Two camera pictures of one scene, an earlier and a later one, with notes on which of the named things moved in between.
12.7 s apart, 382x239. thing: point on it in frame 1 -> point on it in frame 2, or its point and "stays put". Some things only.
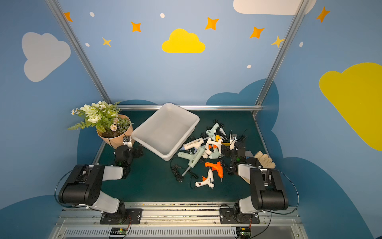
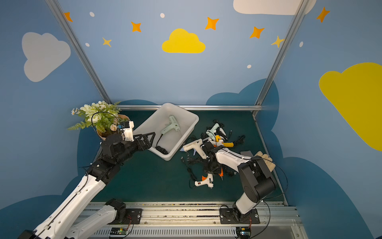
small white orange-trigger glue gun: x=206 y=181 stays put
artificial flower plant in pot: x=111 y=126 stays put
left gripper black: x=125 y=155 -> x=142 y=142
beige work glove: x=266 y=162 stays put
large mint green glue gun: x=193 y=159 -> x=173 y=124
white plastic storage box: x=164 y=132 stays put
